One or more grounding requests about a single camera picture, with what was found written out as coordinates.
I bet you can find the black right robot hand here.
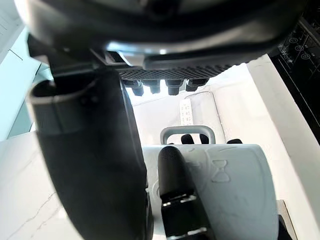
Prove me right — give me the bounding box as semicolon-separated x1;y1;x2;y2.
12;0;302;240

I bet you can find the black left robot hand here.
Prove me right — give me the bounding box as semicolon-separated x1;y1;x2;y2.
158;133;241;240

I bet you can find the pale grey embossed cup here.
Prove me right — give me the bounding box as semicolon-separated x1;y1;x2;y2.
141;126;281;240

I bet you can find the white power strip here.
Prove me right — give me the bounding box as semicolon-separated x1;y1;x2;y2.
179;98;194;126

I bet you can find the clear plastic container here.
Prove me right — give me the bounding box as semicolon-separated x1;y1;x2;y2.
184;90;219;127

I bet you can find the white cabinet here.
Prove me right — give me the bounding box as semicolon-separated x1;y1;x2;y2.
0;0;45;144

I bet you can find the black appliance control panel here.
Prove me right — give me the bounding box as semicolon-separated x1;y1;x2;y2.
271;16;320;112

